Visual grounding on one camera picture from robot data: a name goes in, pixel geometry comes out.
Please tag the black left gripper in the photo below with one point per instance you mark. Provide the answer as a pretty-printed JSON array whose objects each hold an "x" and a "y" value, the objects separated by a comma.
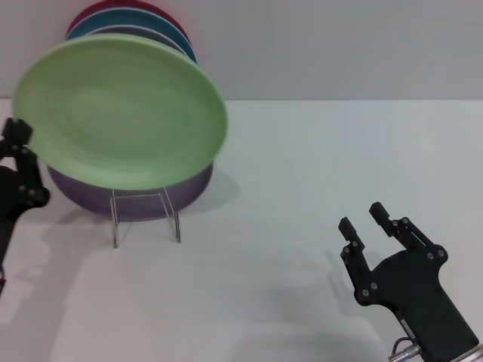
[{"x": 7, "y": 203}]

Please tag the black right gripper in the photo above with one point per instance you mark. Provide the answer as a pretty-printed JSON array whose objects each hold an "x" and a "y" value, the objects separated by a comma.
[{"x": 419, "y": 298}]

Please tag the light green plate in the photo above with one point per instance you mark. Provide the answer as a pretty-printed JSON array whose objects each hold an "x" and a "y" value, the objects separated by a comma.
[{"x": 120, "y": 109}]

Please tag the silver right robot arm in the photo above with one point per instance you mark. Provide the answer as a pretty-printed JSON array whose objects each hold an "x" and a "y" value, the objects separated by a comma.
[{"x": 471, "y": 356}]

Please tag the lilac plate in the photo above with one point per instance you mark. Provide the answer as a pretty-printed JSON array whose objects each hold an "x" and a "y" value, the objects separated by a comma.
[{"x": 151, "y": 200}]

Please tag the clear acrylic plate rack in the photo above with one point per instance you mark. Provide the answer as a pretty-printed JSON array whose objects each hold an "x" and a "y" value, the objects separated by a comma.
[{"x": 177, "y": 226}]

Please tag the grey purple plate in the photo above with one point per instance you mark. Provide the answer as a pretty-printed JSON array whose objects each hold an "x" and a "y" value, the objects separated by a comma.
[{"x": 151, "y": 33}]

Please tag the teal blue plate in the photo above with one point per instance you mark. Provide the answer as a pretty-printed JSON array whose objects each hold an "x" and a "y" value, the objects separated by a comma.
[{"x": 151, "y": 22}]

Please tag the red plate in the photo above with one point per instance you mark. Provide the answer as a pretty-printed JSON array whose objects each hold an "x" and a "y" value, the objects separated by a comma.
[{"x": 151, "y": 4}]

